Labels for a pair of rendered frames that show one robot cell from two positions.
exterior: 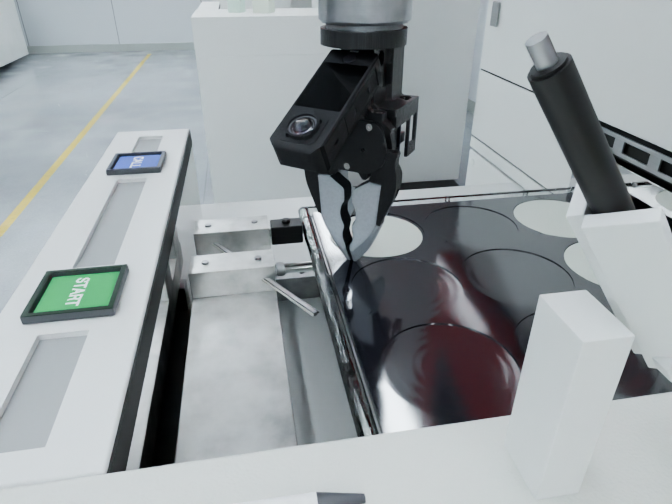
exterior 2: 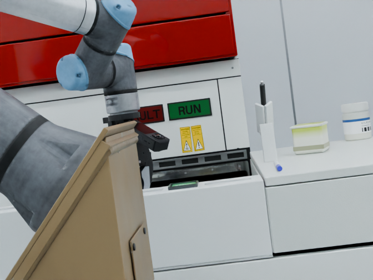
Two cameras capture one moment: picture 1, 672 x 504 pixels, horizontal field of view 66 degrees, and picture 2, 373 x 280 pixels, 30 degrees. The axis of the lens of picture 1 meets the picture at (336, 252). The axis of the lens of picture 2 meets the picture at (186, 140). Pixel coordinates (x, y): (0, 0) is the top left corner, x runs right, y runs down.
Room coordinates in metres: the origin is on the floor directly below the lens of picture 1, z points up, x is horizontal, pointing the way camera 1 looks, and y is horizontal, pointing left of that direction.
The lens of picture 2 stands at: (-0.03, 1.46, 1.12)
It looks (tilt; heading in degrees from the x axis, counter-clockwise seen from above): 3 degrees down; 283
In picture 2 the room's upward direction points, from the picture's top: 7 degrees counter-clockwise
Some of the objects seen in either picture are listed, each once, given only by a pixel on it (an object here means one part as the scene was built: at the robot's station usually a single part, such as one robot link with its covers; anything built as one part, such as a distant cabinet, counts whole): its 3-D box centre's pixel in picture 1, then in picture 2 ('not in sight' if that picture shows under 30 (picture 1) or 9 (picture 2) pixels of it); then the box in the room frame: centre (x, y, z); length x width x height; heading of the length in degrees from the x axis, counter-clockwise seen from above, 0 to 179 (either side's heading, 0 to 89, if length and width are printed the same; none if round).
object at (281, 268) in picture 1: (295, 267); not in sight; (0.44, 0.04, 0.89); 0.05 x 0.01 x 0.01; 100
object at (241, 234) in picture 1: (232, 234); not in sight; (0.51, 0.11, 0.89); 0.08 x 0.03 x 0.03; 100
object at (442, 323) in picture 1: (515, 277); not in sight; (0.41, -0.17, 0.90); 0.34 x 0.34 x 0.01; 10
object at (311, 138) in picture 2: not in sight; (310, 138); (0.06, -0.20, 1.00); 0.07 x 0.07 x 0.07; 81
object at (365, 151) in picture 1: (365, 100); (125, 140); (0.46, -0.03, 1.05); 0.09 x 0.08 x 0.12; 153
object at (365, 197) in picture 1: (375, 213); (137, 186); (0.45, -0.04, 0.95); 0.06 x 0.03 x 0.09; 153
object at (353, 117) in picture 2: not in sight; (356, 121); (-0.05, -0.42, 1.01); 0.07 x 0.07 x 0.10
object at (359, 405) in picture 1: (328, 297); not in sight; (0.38, 0.01, 0.90); 0.38 x 0.01 x 0.01; 10
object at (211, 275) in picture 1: (233, 272); not in sight; (0.43, 0.10, 0.89); 0.08 x 0.03 x 0.03; 100
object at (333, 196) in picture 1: (346, 207); not in sight; (0.47, -0.01, 0.95); 0.06 x 0.03 x 0.09; 153
